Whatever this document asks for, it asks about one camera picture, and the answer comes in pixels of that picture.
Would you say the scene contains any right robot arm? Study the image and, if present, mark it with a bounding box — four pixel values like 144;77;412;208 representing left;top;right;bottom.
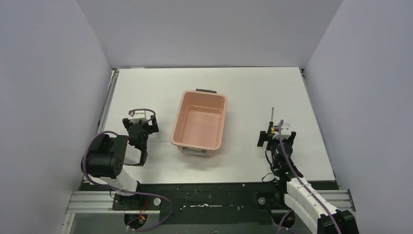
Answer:
257;127;359;234

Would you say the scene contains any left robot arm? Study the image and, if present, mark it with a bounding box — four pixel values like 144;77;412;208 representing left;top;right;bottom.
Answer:
81;115;159;210

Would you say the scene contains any black and yellow screwdriver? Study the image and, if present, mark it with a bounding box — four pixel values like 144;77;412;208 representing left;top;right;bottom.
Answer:
268;107;274;134

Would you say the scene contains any pink plastic bin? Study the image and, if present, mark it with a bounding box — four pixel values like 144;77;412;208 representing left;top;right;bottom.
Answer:
170;89;227;157

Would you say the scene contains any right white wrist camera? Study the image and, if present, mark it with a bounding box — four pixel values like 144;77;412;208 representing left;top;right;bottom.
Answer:
273;123;292;139

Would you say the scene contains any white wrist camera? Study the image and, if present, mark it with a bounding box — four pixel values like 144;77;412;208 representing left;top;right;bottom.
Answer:
130;109;147;124
273;123;292;139

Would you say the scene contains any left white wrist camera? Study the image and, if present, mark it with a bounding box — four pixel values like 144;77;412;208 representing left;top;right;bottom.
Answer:
130;109;147;124

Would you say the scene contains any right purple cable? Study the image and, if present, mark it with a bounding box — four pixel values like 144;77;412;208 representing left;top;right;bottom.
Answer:
276;119;343;234

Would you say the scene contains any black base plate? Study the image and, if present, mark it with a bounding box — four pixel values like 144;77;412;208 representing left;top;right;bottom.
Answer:
79;180;339;226

